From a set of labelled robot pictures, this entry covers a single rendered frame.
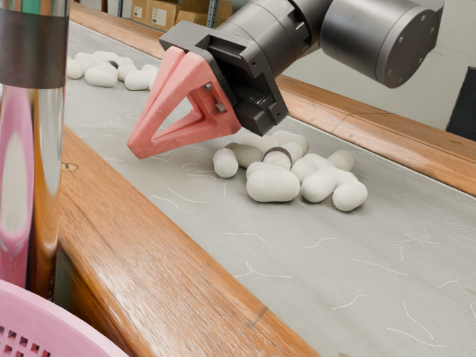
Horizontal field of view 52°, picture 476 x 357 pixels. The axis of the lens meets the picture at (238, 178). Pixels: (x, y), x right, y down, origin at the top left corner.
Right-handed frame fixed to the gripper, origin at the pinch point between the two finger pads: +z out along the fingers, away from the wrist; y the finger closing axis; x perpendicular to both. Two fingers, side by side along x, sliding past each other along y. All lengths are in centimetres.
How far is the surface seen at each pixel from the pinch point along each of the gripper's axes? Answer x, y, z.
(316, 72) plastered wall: 152, -177, -133
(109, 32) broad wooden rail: 18, -70, -19
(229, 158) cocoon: 3.3, 3.7, -3.9
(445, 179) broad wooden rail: 18.2, 8.8, -18.7
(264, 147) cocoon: 7.5, 0.8, -7.9
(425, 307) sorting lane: 4.9, 20.5, -3.3
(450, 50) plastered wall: 136, -103, -157
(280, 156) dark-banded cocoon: 5.6, 4.9, -7.0
